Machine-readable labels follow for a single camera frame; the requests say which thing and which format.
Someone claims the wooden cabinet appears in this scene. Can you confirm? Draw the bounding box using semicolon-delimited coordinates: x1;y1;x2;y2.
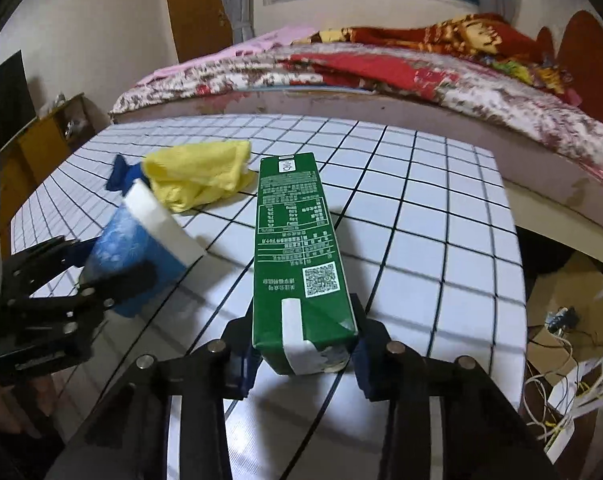
0;92;110;232

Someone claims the black television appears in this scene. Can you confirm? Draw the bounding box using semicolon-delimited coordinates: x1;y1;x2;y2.
0;50;37;154

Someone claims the person's left hand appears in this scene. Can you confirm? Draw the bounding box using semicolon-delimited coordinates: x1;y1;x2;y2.
0;372;50;434

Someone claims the yellow cloth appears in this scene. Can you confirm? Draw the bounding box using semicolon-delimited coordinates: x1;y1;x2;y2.
142;140;257;214

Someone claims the grey curtain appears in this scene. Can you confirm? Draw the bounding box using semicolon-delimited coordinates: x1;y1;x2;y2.
212;0;255;44

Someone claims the white cable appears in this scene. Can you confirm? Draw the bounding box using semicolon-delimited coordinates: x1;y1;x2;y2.
520;374;573;432

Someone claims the red printed blanket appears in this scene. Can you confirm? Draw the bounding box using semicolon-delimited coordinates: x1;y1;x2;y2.
282;12;582;107

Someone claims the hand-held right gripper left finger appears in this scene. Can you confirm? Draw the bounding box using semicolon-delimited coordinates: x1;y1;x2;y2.
44;316;263;480

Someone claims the red headboard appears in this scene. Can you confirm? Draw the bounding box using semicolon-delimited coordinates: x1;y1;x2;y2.
536;10;603;94

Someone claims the bed with floral blankets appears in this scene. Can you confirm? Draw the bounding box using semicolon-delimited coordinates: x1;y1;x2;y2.
110;42;603;182

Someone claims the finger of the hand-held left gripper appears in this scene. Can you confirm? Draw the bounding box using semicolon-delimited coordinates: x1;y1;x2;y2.
26;259;158;342
2;236;102;306

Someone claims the white power strip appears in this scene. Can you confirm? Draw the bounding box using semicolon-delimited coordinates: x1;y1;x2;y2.
544;355;603;466

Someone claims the green drink carton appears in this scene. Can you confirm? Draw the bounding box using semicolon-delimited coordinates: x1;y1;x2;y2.
252;151;359;376

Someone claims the blue cloth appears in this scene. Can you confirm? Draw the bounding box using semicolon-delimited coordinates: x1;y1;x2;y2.
106;154;147;194

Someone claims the cardboard box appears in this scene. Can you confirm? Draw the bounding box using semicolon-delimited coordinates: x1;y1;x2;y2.
524;252;603;392

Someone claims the wooden door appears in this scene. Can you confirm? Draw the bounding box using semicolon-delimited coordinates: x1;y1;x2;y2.
162;0;233;64

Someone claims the pink blanket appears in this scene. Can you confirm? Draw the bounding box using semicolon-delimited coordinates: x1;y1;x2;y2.
136;24;317;87

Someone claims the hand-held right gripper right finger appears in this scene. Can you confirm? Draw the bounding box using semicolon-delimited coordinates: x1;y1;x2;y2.
349;292;557;480

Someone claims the blue and white paper cup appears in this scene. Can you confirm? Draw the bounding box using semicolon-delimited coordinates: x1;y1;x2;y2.
84;180;207;319

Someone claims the white grid tablecloth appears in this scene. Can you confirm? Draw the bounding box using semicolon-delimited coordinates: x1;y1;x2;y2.
9;114;528;480

